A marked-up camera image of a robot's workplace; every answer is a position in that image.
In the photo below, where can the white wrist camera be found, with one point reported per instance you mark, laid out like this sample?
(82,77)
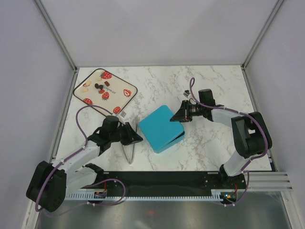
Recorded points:
(121,115)
(186,93)

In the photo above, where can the strawberry print tray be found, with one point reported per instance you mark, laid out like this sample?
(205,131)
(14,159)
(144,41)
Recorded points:
(108,93)

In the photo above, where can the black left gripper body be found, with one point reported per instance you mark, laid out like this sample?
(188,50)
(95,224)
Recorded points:
(117,136)

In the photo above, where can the metal tongs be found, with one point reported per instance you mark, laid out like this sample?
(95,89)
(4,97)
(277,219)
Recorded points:
(130,149)

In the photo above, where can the teal box lid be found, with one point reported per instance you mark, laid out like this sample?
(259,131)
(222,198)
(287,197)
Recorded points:
(157,128)

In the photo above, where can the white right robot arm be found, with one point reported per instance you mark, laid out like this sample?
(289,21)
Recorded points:
(250,135)

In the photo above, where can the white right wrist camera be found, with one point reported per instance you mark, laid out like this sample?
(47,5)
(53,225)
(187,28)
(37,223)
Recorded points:
(186,93)

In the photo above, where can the teal chocolate box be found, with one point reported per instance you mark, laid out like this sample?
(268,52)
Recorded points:
(170,144)

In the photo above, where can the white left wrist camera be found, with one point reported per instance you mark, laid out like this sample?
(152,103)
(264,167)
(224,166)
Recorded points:
(121,115)

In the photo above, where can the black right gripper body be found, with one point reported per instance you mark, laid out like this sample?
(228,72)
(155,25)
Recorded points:
(192,110)

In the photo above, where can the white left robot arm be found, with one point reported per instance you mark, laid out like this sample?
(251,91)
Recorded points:
(52,182)

